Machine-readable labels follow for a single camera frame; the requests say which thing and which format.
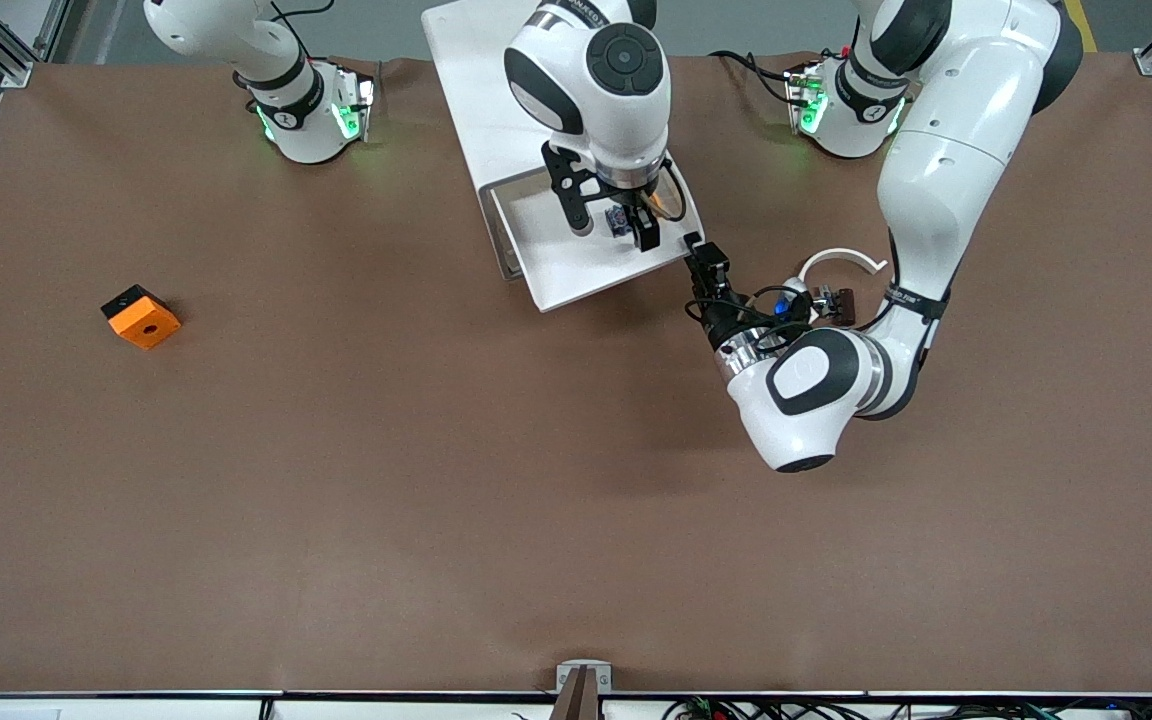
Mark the brown wooden post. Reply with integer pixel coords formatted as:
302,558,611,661
548,666,601,720

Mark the orange and black button box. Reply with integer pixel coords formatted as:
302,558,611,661
101,284,182,351

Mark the brown table cover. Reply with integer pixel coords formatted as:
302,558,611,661
0,50,1152,696

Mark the small brown metal component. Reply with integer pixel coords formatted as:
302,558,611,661
811,285,857,328

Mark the grey metal bracket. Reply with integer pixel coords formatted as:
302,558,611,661
556,660,613,693

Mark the black arm base cable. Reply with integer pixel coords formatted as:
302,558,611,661
708,48,799,106

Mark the white curved plastic ring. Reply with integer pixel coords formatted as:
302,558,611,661
798,247,889,301

